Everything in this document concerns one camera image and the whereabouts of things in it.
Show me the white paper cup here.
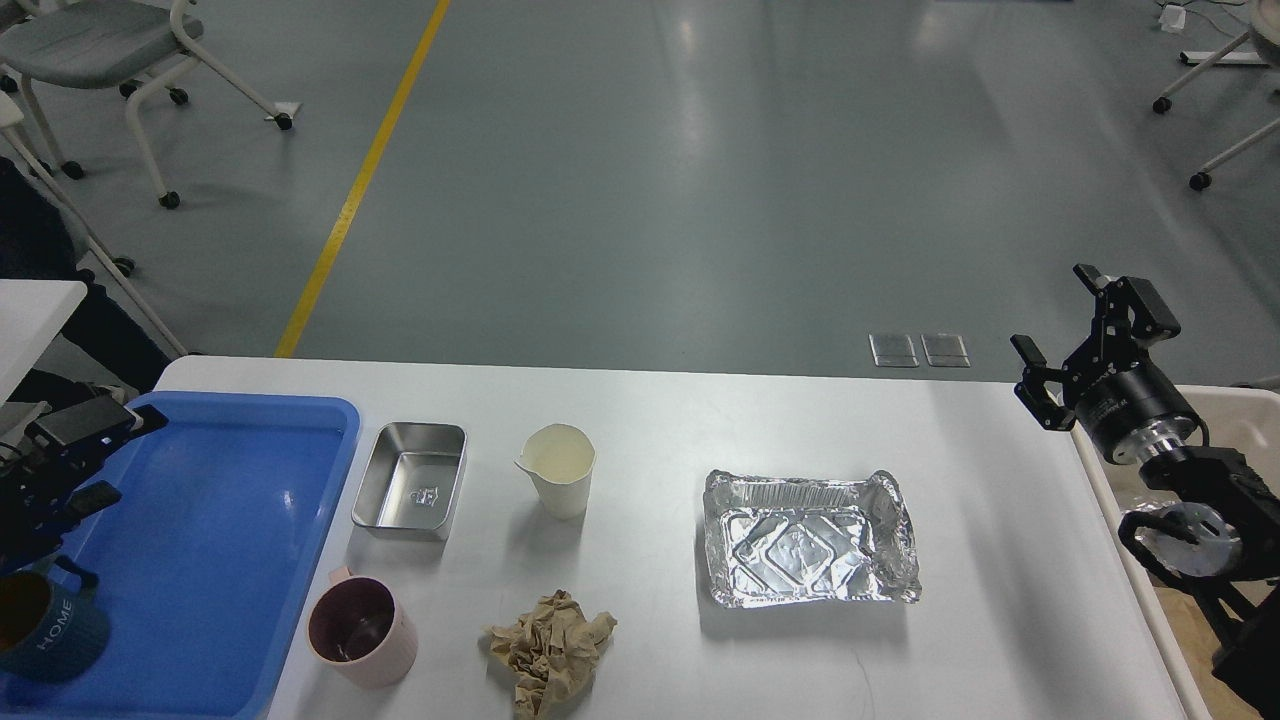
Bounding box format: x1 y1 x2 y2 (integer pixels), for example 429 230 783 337
515 423 596 520

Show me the pink HOME mug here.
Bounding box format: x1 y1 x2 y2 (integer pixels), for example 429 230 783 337
305 566 419 691

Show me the grey office chair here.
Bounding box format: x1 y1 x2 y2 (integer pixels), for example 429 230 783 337
1 1 293 209

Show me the white side table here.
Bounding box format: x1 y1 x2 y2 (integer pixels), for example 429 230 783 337
1 279 86 401

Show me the dark blue HOME mug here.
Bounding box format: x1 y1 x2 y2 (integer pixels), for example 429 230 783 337
1 555 111 683

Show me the white chair legs right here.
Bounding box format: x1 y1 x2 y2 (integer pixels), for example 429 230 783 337
1152 0 1280 191

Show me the aluminium foil tray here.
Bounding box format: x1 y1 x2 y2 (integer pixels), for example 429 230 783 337
701 470 922 609

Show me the floor socket plate right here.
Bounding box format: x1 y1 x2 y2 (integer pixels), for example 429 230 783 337
920 333 972 368

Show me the blue plastic tray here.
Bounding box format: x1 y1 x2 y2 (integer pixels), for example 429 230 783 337
1 391 361 719

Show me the floor socket plate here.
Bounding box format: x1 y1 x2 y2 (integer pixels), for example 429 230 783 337
920 333 972 368
868 333 920 369

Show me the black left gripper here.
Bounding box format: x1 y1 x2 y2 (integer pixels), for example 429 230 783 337
1 396 169 575

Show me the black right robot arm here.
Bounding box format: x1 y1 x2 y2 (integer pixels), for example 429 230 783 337
1010 264 1279 719

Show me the beige plastic bin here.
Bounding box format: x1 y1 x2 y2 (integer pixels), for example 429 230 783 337
1117 439 1277 719

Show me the white folding chair frame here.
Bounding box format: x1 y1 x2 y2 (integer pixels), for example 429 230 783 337
1 94 191 357

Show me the floor socket plate left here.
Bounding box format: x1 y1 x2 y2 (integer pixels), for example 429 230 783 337
868 333 920 369

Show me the stainless steel rectangular box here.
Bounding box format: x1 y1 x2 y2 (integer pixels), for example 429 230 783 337
351 421 467 542

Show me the crumpled brown paper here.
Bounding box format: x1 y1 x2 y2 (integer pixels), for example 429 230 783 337
483 589 618 719

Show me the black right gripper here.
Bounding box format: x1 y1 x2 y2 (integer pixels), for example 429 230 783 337
1010 264 1202 465

